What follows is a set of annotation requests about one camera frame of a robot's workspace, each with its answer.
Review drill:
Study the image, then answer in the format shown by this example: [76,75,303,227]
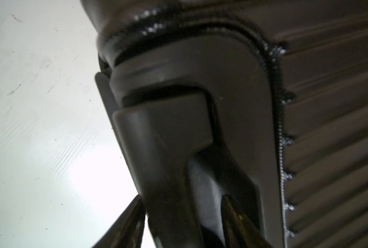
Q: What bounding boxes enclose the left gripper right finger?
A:
[221,195,272,248]

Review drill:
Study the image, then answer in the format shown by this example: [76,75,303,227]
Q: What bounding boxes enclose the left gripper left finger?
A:
[93,195,146,248]

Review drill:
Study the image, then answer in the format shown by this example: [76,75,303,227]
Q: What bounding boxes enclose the black hard-shell suitcase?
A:
[82,1,368,248]

